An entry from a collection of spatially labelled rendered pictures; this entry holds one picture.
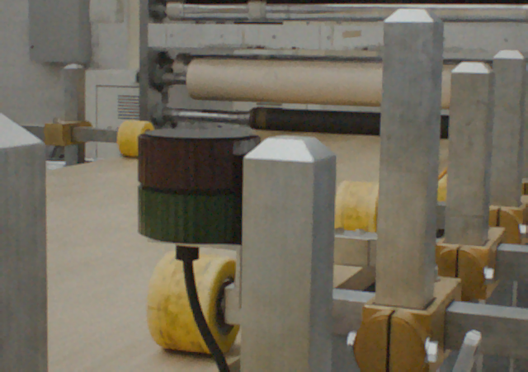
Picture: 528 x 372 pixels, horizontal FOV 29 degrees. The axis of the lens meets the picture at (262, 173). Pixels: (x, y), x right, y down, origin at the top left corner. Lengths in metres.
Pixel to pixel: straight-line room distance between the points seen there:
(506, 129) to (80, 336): 0.56
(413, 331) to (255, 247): 0.24
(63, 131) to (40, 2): 8.32
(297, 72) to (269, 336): 2.45
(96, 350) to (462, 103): 0.39
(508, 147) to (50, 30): 9.47
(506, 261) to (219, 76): 2.08
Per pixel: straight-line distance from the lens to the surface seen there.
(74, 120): 2.37
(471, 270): 0.94
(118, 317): 0.95
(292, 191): 0.46
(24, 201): 0.25
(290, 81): 2.92
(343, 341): 1.34
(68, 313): 0.97
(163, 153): 0.47
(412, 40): 0.70
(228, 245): 0.48
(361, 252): 1.03
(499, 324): 0.76
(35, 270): 0.26
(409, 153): 0.70
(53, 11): 10.52
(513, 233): 1.18
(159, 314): 0.81
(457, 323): 0.76
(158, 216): 0.48
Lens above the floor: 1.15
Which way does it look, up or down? 7 degrees down
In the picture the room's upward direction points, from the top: 1 degrees clockwise
